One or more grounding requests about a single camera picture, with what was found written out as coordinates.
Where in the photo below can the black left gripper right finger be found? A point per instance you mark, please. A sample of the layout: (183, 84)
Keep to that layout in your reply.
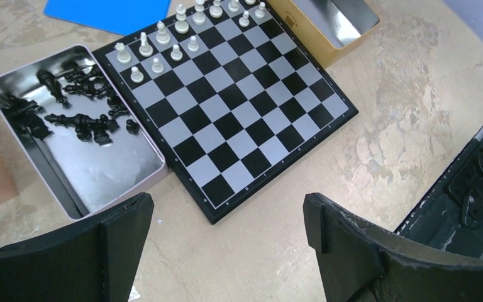
(361, 261)

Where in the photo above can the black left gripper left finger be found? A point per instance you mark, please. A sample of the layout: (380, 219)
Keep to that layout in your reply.
(93, 259)

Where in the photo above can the white pawn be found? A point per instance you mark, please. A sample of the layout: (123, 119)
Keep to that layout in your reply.
(260, 11)
(244, 19)
(136, 75)

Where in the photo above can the white rook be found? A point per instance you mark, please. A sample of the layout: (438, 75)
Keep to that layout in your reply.
(123, 56)

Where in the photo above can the white piece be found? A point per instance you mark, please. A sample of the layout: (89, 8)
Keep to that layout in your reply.
(145, 49)

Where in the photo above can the white pawn second row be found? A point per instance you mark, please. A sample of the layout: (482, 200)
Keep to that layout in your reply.
(176, 53)
(193, 45)

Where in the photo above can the white bishop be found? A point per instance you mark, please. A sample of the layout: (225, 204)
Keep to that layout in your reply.
(216, 11)
(162, 37)

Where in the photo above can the white king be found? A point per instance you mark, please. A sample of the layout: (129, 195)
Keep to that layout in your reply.
(181, 24)

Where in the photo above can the white queen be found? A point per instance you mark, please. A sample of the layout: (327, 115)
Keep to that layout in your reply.
(199, 18)

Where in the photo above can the white knight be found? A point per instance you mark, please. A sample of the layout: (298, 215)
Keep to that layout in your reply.
(234, 6)

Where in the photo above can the black pawn chess piece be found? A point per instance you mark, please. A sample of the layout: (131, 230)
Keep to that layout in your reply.
(83, 134)

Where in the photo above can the black king chess piece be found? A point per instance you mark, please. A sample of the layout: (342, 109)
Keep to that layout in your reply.
(78, 120)

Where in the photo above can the silver tin with black pieces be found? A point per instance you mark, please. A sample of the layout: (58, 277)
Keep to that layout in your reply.
(83, 177)

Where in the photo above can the black pawn near tin edge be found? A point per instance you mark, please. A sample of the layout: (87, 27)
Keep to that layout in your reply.
(132, 127)

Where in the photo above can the black and white chessboard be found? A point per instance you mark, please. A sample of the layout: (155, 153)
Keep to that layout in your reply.
(234, 115)

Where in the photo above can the black mounting rail base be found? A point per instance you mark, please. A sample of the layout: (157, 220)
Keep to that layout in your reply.
(449, 217)

